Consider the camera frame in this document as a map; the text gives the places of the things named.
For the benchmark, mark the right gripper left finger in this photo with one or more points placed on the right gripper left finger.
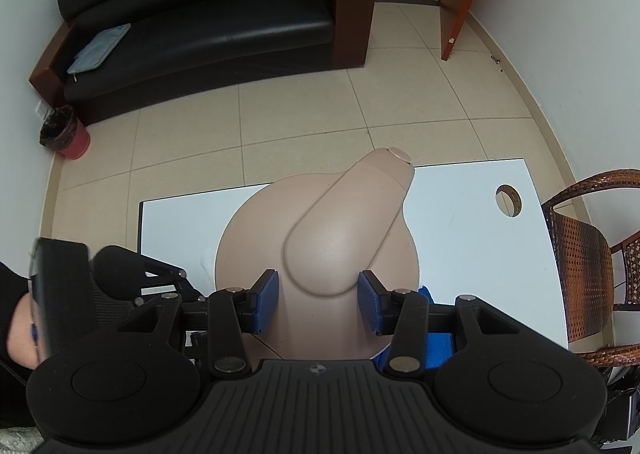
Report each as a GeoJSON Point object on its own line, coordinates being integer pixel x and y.
{"type": "Point", "coordinates": [235, 312]}

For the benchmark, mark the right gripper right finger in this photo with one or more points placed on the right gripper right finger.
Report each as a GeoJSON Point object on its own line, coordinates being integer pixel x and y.
{"type": "Point", "coordinates": [402, 315]}

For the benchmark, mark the beige plastic lidded container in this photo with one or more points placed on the beige plastic lidded container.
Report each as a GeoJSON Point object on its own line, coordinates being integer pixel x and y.
{"type": "Point", "coordinates": [319, 231]}

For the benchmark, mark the person's left hand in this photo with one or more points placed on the person's left hand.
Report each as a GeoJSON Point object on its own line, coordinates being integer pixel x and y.
{"type": "Point", "coordinates": [21, 346]}

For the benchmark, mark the blue microfiber cloth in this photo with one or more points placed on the blue microfiber cloth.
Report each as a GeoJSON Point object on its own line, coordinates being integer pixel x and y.
{"type": "Point", "coordinates": [439, 347]}

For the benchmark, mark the brown wicker chair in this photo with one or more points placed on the brown wicker chair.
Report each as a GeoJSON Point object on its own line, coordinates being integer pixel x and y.
{"type": "Point", "coordinates": [585, 259]}

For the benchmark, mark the red trash bin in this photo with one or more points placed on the red trash bin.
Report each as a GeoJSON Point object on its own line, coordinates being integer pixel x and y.
{"type": "Point", "coordinates": [62, 132]}

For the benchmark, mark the grey pouch on sofa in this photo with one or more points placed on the grey pouch on sofa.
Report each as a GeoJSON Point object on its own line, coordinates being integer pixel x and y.
{"type": "Point", "coordinates": [98, 49]}

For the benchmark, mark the black leather sofa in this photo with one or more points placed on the black leather sofa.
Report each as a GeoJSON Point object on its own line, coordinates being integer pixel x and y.
{"type": "Point", "coordinates": [177, 47]}

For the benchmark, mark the brown wooden side table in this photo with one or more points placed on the brown wooden side table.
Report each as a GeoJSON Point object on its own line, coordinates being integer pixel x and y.
{"type": "Point", "coordinates": [352, 26]}

